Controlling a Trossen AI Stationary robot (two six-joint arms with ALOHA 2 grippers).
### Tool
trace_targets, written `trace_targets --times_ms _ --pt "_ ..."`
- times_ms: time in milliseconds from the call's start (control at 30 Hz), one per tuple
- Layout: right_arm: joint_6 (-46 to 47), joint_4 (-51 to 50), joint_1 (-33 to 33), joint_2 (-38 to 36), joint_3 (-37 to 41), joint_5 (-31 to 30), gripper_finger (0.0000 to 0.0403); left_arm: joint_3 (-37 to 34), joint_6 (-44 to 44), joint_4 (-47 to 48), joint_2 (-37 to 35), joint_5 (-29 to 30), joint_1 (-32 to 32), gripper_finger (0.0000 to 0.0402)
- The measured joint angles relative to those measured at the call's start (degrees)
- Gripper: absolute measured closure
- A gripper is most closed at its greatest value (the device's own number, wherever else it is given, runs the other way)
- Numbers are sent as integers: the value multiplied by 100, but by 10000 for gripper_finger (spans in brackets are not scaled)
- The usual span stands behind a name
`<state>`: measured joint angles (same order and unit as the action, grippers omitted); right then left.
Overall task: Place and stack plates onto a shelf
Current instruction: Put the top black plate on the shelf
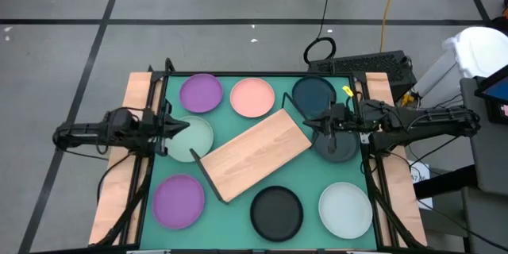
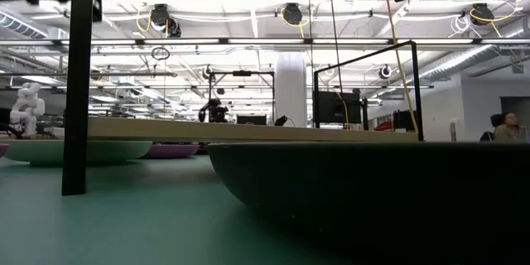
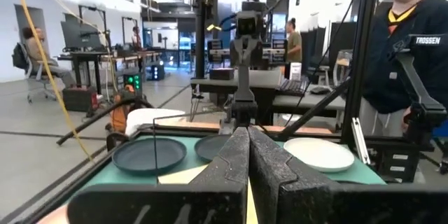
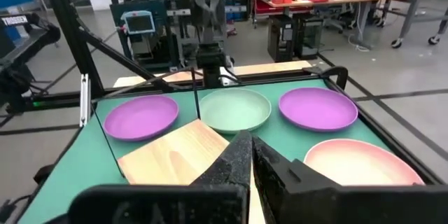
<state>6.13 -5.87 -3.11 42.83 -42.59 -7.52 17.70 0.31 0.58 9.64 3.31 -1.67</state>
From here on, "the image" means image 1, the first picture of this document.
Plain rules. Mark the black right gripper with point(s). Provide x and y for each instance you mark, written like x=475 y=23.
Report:
x=343 y=121

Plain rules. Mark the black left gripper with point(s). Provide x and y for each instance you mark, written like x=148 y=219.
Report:
x=152 y=127

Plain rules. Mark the light green plate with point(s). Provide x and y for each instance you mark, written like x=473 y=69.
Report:
x=194 y=143

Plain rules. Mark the dark teal plate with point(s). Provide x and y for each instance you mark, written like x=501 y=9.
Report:
x=309 y=93

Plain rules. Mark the dark grey plate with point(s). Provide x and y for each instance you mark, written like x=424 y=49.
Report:
x=345 y=148

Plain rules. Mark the purple plate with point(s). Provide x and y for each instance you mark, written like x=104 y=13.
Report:
x=201 y=93
x=178 y=201

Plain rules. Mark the pink plate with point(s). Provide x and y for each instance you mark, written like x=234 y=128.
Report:
x=252 y=97

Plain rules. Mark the light grey plate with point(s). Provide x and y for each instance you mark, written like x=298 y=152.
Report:
x=345 y=210

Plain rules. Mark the black plate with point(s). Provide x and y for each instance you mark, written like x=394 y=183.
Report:
x=276 y=213

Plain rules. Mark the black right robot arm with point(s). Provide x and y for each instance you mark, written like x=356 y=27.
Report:
x=416 y=123

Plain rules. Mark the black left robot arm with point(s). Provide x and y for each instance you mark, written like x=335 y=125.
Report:
x=87 y=131

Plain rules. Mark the wooden shelf with black legs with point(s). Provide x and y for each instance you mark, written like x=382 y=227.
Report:
x=254 y=152

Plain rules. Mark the green table mat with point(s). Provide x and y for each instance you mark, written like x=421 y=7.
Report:
x=309 y=174

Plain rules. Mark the yellow power plug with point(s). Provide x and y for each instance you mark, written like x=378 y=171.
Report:
x=406 y=100

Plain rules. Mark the white paper sheet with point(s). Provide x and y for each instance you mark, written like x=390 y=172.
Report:
x=421 y=174

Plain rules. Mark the grey waste bin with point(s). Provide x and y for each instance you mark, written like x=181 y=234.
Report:
x=434 y=79

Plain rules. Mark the black floor beam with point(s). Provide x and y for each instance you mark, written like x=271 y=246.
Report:
x=444 y=182

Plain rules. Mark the grey cabinet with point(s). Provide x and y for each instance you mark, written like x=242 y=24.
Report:
x=488 y=155

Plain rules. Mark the white bin liner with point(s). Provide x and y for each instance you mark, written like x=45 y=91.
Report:
x=482 y=49

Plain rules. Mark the black tablet screen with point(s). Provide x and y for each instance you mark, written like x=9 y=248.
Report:
x=498 y=87

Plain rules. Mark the black table frame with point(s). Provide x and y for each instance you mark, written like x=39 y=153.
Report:
x=258 y=74

